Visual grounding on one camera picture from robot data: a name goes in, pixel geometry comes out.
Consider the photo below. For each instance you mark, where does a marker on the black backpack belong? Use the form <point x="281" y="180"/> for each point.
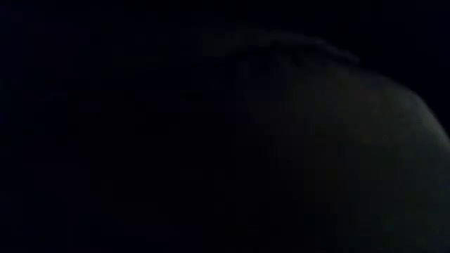
<point x="225" y="126"/>

